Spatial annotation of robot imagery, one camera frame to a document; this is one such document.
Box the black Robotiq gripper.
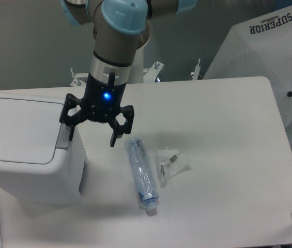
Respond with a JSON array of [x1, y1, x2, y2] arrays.
[[59, 73, 134, 147]]

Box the white push-top trash can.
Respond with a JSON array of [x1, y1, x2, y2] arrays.
[[0, 92, 87, 205]]

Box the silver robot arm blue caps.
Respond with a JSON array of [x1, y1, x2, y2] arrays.
[[59, 0, 196, 147]]

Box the crushed clear plastic bottle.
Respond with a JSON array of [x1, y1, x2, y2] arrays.
[[125, 137, 159, 215]]

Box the crumpled clear plastic bag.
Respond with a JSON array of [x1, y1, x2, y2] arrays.
[[156, 147, 191, 187]]

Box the white Superior umbrella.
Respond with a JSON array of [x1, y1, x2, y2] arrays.
[[204, 5, 292, 126]]

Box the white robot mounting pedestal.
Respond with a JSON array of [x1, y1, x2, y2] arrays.
[[127, 48, 144, 84]]

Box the white mounting bracket with bolts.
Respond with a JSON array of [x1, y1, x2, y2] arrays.
[[70, 58, 203, 87]]

